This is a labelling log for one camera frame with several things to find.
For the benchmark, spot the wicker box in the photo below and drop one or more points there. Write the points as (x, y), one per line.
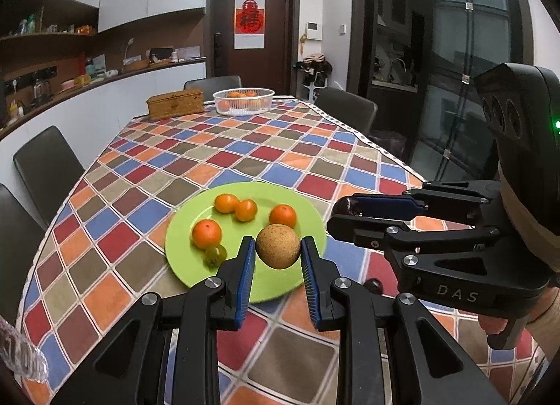
(175, 105)

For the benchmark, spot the green fruit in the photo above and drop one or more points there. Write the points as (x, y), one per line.
(214, 255)

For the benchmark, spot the wooden wall shelf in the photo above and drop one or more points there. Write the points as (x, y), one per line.
(43, 35)

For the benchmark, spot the dark purple plum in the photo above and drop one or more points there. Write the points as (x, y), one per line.
(374, 286)
(345, 206)

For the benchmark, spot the tan round fruit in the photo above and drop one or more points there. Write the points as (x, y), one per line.
(278, 246)

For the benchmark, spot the white plastic basket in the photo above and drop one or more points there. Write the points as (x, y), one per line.
(243, 108)

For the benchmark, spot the clear plastic water bottle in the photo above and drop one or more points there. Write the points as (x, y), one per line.
(24, 352)

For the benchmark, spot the white desk lamp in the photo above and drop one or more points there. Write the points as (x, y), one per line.
(129, 44)

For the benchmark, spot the colourful checkered tablecloth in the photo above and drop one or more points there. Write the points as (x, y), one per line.
(197, 151)

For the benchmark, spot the white wall intercom panel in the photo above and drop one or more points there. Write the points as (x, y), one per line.
(313, 31)

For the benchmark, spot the dark brown door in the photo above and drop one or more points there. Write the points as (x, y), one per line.
(280, 28)

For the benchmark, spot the person's right hand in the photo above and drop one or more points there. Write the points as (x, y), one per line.
(492, 324)

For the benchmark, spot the dark leather chair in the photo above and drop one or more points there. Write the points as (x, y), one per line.
(345, 109)
(17, 247)
(48, 168)
(212, 82)

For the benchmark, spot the white kitchen counter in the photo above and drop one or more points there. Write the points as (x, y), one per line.
(109, 94)

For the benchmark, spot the glass sliding door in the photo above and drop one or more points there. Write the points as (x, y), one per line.
(459, 37)

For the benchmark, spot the large orange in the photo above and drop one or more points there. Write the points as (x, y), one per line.
(206, 233)

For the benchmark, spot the rack with clothes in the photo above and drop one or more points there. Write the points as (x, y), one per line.
(313, 68)

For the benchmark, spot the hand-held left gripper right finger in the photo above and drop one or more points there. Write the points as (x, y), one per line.
(313, 282)

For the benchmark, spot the black door lock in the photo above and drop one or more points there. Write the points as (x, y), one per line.
(218, 44)

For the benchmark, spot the red and white wall poster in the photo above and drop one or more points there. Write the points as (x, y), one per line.
(249, 20)

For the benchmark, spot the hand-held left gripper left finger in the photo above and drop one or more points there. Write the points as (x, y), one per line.
(245, 282)

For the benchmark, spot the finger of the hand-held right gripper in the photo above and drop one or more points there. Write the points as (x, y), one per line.
(389, 207)
(372, 230)

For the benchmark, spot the wicker tray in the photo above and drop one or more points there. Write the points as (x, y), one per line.
(135, 66)

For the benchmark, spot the green plate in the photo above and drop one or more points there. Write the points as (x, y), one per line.
(267, 282)

